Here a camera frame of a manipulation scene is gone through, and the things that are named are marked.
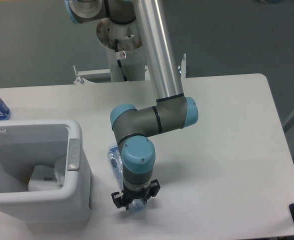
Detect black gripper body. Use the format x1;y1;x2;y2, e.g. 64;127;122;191
121;184;154;207

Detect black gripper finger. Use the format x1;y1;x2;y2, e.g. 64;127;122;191
111;191;127;209
146;179;160;199

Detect clear plastic bottle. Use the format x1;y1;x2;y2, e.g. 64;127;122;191
107;143;147;215

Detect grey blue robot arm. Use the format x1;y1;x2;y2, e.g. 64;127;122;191
65;0;199;209

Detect white plastic trash can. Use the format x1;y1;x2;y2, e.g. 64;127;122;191
0;119;93;223

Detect white box in bin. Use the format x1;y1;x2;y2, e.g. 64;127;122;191
28;165;62;192

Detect white metal base frame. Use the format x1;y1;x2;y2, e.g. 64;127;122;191
73;53;189;85

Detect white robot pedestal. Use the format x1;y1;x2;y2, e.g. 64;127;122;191
96;18;147;82

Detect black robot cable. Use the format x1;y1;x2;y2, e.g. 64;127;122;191
114;38;129;82

